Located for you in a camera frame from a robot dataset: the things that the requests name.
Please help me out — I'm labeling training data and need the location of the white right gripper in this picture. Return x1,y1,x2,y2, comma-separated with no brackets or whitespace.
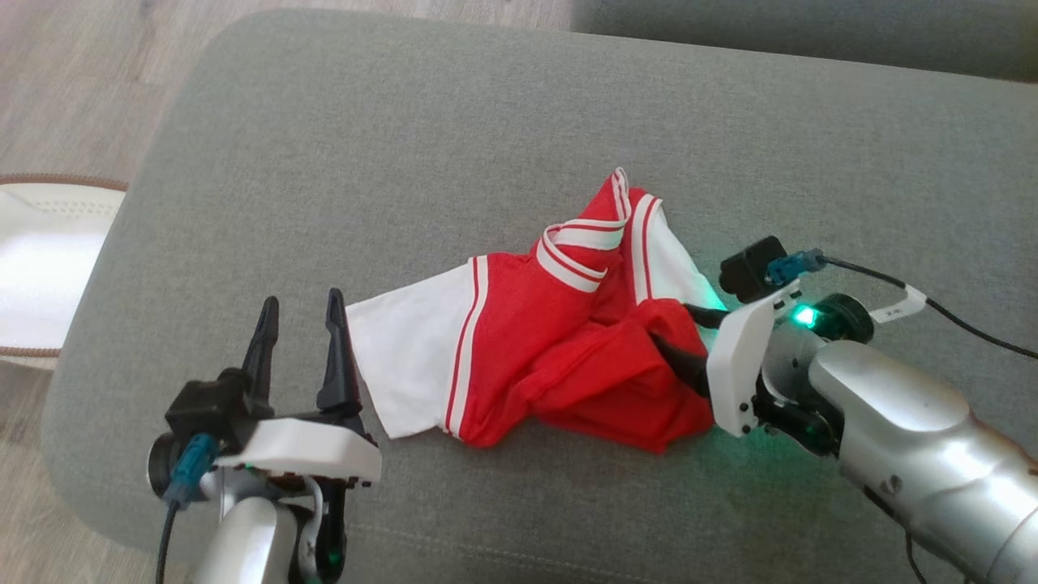
647,278,877,457

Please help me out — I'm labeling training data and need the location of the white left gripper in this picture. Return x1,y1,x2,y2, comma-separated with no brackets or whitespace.
146,287,384,584

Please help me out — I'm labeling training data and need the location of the red and white basketball jersey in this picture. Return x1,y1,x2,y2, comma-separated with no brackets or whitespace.
345,166,731,454

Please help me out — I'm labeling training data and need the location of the white laundry basket, brown rim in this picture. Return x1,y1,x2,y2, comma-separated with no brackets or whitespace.
0,174,130,371

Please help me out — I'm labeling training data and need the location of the grey fabric sofa seat cushion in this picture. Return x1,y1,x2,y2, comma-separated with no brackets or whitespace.
39,8,1038,584

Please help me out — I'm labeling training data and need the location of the grey fabric sofa back cushion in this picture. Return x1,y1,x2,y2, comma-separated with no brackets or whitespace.
570,0,1038,84

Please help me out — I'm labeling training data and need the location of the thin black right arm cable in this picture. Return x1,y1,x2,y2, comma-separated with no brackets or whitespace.
862,485,931,584

